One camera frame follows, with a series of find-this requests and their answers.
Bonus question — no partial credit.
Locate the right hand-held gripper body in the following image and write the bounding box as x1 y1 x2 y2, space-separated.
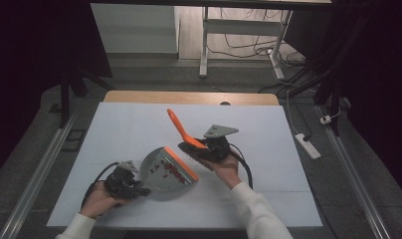
202 123 240 163

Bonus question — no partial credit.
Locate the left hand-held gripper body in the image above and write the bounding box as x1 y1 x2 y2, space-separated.
103 159 143 200

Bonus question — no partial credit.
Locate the grey dustpan with orange edge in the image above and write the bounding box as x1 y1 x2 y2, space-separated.
138 145 200 194

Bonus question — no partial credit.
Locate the pile of red and green beans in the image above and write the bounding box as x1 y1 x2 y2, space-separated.
150 158 187 184

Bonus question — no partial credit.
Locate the person's right hand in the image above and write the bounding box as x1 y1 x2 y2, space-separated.
197 153 243 190

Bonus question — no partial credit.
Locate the person's left hand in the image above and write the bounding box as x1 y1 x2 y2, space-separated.
79 180 131 220

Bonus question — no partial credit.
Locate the white power strip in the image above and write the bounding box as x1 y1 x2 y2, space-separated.
294 132 322 160

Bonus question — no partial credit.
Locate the black tripod stand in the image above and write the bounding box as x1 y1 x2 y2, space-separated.
58 64 117 129

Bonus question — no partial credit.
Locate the black stand with dark curtain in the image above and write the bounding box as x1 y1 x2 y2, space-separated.
287 6 372 137

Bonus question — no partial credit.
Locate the white panel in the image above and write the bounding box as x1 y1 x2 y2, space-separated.
90 3 181 54

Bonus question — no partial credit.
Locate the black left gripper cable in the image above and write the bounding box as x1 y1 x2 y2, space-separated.
81 161 120 210

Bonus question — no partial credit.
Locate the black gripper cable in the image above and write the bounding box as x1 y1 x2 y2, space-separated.
228 142 255 190
81 161 120 210

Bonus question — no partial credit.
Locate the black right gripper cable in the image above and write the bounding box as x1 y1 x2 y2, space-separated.
228 142 255 190

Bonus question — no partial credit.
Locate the aluminium floor rail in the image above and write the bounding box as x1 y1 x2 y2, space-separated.
315 105 392 239
0 112 78 239

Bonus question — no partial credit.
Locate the tangle of black floor cables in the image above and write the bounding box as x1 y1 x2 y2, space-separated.
207 8 309 96

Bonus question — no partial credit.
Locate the white metal desk frame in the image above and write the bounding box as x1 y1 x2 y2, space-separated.
198 6 295 81

